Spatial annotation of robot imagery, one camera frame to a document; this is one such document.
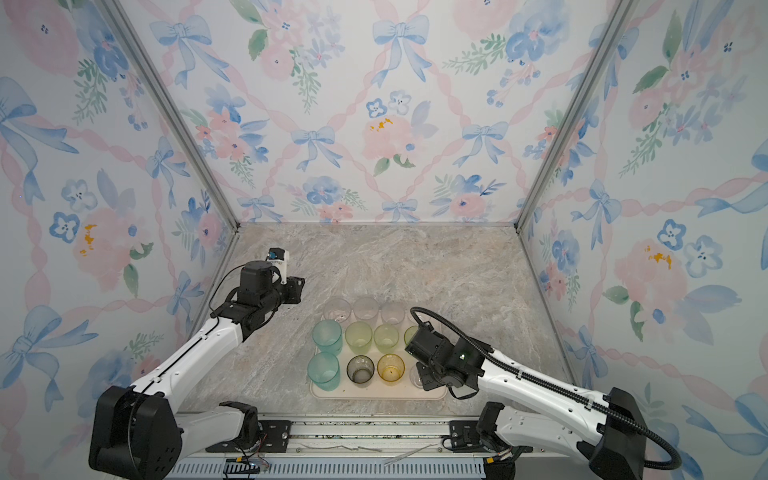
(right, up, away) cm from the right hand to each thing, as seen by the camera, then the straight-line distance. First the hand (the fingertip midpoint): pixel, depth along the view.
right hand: (427, 371), depth 77 cm
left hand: (-35, +24, +8) cm, 43 cm away
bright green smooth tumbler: (-4, +7, +8) cm, 12 cm away
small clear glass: (-4, +1, -8) cm, 9 cm away
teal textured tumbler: (-27, +7, +9) cm, 30 cm away
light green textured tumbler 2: (-11, +5, +11) cm, 16 cm away
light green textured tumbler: (-18, +7, +9) cm, 22 cm away
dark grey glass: (-18, -2, +7) cm, 19 cm away
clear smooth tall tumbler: (-17, +13, +15) cm, 27 cm away
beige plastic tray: (-14, +2, +2) cm, 14 cm away
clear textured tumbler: (-26, +13, +16) cm, 33 cm away
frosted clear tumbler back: (-9, +12, +15) cm, 21 cm away
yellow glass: (-10, -2, +7) cm, 12 cm away
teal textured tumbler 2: (-28, -2, +6) cm, 29 cm away
